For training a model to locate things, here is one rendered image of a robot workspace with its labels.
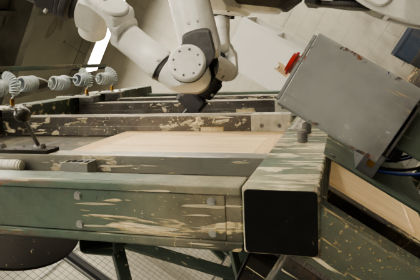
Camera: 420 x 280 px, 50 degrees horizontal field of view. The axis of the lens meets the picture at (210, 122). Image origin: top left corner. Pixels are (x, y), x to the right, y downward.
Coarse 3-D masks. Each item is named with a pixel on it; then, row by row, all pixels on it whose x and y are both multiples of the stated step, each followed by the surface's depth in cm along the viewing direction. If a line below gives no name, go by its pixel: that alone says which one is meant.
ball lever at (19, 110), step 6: (18, 108) 106; (24, 108) 106; (18, 114) 105; (24, 114) 105; (30, 114) 107; (18, 120) 106; (24, 120) 106; (30, 126) 109; (30, 132) 109; (36, 138) 111; (36, 144) 112; (42, 144) 112
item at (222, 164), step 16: (32, 160) 111; (48, 160) 110; (64, 160) 108; (96, 160) 106; (112, 160) 105; (128, 160) 104; (144, 160) 102; (160, 160) 101; (176, 160) 100; (192, 160) 99; (208, 160) 98; (224, 160) 97; (240, 160) 96; (256, 160) 95
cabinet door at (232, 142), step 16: (96, 144) 132; (112, 144) 133; (128, 144) 132; (144, 144) 131; (160, 144) 130; (176, 144) 128; (192, 144) 127; (208, 144) 126; (224, 144) 125; (240, 144) 124; (256, 144) 123; (272, 144) 120
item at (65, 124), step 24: (0, 72) 172; (48, 120) 165; (72, 120) 162; (96, 120) 160; (120, 120) 157; (144, 120) 155; (168, 120) 152; (192, 120) 150; (216, 120) 147; (240, 120) 145; (264, 120) 143; (288, 120) 141
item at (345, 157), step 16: (336, 144) 107; (336, 160) 91; (352, 160) 99; (368, 160) 92; (384, 160) 108; (400, 160) 107; (368, 176) 92; (384, 176) 101; (400, 176) 111; (400, 192) 94; (416, 192) 103; (416, 208) 88
